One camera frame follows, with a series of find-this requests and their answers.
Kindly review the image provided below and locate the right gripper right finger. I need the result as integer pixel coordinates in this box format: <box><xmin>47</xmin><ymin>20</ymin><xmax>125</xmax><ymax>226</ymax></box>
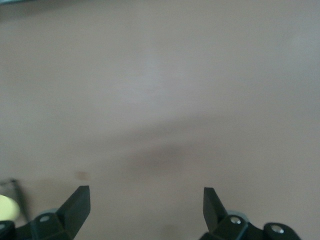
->
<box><xmin>199</xmin><ymin>187</ymin><xmax>301</xmax><ymax>240</ymax></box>

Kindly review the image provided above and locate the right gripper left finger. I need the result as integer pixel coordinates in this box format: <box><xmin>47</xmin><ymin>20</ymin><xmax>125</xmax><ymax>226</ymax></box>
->
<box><xmin>0</xmin><ymin>185</ymin><xmax>91</xmax><ymax>240</ymax></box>

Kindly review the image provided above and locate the yellow cup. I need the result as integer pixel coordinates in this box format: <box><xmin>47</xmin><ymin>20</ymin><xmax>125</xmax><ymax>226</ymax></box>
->
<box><xmin>0</xmin><ymin>194</ymin><xmax>21</xmax><ymax>221</ymax></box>

